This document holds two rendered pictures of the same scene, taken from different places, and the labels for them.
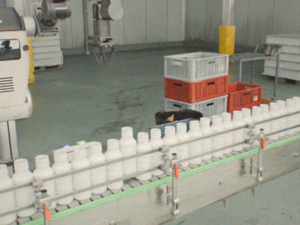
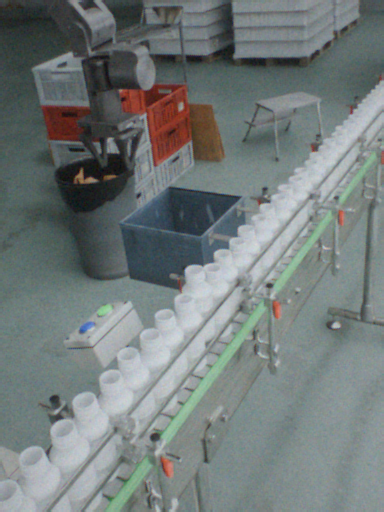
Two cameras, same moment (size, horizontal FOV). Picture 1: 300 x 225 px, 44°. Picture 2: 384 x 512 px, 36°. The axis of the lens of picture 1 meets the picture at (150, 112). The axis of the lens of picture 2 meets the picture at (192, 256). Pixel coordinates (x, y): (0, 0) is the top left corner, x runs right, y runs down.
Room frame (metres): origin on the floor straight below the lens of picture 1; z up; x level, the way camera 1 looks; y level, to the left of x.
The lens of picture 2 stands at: (0.29, 0.45, 1.79)
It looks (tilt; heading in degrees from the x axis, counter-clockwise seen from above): 30 degrees down; 338
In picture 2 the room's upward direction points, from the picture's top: 7 degrees counter-clockwise
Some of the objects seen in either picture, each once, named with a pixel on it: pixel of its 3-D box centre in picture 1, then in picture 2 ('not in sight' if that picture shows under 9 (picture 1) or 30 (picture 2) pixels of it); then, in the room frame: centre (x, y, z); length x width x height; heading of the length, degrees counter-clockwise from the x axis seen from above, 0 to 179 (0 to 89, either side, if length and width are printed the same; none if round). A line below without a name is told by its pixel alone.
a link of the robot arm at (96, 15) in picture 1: (102, 12); (102, 72); (1.31, 0.16, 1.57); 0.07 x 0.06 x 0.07; 36
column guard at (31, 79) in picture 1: (23, 58); not in sight; (8.52, 2.86, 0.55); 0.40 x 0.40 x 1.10; 35
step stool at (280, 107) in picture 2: not in sight; (281, 121); (4.40, -2.18, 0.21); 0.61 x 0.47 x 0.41; 178
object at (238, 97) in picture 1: (233, 95); (147, 109); (4.46, -1.02, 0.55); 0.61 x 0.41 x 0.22; 128
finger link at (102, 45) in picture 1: (105, 51); (120, 145); (1.30, 0.15, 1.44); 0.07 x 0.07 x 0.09; 34
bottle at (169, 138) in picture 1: (169, 148); (239, 272); (1.29, -0.07, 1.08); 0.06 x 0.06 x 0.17
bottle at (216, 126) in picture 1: (216, 136); (279, 226); (1.43, -0.26, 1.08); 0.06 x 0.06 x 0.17
